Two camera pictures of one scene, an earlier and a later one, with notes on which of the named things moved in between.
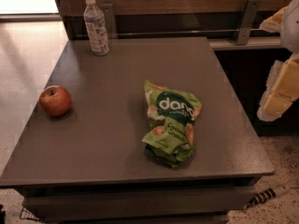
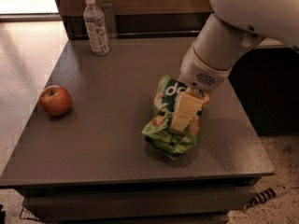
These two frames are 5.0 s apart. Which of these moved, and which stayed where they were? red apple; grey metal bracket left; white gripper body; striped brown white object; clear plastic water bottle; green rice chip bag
Moved: green rice chip bag; white gripper body
Stayed: red apple; clear plastic water bottle; grey metal bracket left; striped brown white object
